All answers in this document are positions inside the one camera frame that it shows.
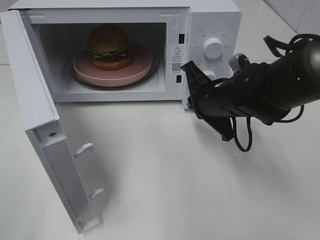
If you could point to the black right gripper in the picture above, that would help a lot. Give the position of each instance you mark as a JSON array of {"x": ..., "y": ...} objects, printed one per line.
[{"x": 238, "y": 96}]

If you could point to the white microwave knob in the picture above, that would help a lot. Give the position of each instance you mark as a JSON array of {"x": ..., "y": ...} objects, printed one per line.
[
  {"x": 210, "y": 74},
  {"x": 213, "y": 47}
]

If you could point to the burger with lettuce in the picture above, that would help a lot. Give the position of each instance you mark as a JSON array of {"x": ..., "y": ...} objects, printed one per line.
[{"x": 109, "y": 47}]

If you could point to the pink round plate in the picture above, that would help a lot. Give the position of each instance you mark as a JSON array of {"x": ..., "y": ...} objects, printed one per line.
[{"x": 142, "y": 60}]

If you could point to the white microwave door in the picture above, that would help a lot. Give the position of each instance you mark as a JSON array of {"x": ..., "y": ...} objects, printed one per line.
[{"x": 47, "y": 120}]

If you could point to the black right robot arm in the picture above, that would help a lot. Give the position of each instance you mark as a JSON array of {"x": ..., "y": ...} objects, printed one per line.
[{"x": 264, "y": 91}]

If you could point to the white warning label sticker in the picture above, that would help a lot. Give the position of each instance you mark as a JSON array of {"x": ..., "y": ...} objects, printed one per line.
[{"x": 177, "y": 53}]

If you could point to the white microwave oven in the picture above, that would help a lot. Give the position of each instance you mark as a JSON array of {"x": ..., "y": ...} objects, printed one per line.
[{"x": 64, "y": 26}]

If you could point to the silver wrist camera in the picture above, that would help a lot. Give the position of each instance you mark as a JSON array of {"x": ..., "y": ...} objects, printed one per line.
[{"x": 238, "y": 62}]

